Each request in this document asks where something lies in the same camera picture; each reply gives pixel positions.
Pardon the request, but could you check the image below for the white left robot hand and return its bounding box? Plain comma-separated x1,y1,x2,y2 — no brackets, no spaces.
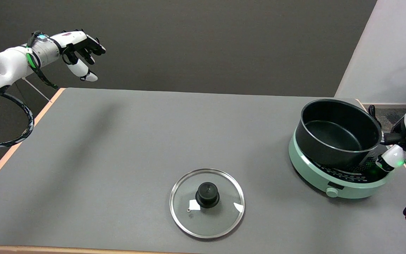
50,29,106,82

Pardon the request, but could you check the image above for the black pot with handle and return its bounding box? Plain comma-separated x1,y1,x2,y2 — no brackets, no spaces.
295,99,406,169

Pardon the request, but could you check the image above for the green induction cooker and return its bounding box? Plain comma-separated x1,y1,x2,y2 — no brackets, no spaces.
288,127,398,199

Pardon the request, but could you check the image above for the glass lid with black knob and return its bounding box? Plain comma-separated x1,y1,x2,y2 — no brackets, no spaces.
170,168,245,239

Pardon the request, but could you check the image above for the black cooker power cord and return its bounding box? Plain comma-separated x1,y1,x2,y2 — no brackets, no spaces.
368,105,382,125

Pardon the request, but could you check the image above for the black green wrist cable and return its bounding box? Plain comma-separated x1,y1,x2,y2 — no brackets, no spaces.
26,31,59,89

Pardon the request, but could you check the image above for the black looping braided cable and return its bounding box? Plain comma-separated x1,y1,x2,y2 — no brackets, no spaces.
0,92,35,149

